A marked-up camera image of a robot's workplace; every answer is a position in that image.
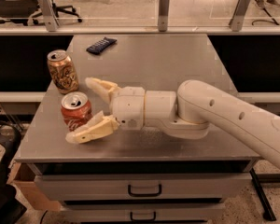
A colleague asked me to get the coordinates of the brown gold soda can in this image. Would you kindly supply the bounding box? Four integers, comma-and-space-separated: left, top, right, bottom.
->
47, 49, 78, 94

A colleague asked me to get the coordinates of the metal bracket post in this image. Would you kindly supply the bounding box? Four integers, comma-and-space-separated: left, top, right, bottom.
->
37, 0, 59, 32
158, 0, 170, 32
229, 0, 251, 32

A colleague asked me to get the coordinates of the lower grey drawer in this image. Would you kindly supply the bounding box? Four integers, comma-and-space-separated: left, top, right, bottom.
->
62, 203, 225, 223

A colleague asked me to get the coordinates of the black lower drawer handle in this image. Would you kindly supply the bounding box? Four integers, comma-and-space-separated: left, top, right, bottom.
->
129, 212, 157, 222

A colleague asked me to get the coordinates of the upper grey drawer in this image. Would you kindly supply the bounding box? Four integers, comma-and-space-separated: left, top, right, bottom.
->
35, 173, 251, 202

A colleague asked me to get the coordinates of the middle metal bracket post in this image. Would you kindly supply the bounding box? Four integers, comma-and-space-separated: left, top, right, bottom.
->
158, 0, 170, 32

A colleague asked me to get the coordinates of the cardboard box under table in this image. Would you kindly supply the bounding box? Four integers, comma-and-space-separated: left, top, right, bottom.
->
8, 162, 61, 212

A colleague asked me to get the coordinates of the black drawer handle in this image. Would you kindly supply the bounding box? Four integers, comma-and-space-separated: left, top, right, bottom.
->
127, 184, 162, 198
129, 212, 157, 222

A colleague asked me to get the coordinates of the grey drawer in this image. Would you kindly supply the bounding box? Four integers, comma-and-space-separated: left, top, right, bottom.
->
35, 173, 251, 202
62, 203, 225, 223

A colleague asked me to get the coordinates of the black cable on floor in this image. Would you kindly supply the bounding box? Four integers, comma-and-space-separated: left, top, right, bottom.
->
250, 0, 280, 26

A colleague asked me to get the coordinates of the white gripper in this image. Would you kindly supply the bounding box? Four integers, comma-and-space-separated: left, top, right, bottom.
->
65, 77, 146, 144

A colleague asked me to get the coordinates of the right metal bracket post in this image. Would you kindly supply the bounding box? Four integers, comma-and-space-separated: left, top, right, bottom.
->
229, 0, 251, 32

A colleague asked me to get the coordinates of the black office chair background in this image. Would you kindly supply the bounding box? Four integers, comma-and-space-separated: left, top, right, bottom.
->
0, 0, 82, 26

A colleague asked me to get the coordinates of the red coke can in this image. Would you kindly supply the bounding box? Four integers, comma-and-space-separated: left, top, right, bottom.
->
61, 91, 92, 132

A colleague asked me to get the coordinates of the black chair at left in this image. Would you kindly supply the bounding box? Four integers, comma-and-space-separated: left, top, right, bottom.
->
0, 121, 27, 224

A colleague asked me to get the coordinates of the black table leg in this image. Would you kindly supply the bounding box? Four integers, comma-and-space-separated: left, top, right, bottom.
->
250, 169, 276, 221

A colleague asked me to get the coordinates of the black upper drawer handle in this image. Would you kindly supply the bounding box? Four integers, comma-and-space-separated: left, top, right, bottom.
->
127, 184, 162, 198

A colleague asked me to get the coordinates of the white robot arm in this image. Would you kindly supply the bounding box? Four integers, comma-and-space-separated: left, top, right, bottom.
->
65, 77, 280, 169

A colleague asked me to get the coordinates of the dark blue rxbar wrapper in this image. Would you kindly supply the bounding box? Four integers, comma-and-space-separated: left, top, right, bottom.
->
86, 37, 117, 55

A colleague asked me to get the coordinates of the left metal bracket post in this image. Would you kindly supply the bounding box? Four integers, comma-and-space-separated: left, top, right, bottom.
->
37, 0, 59, 32

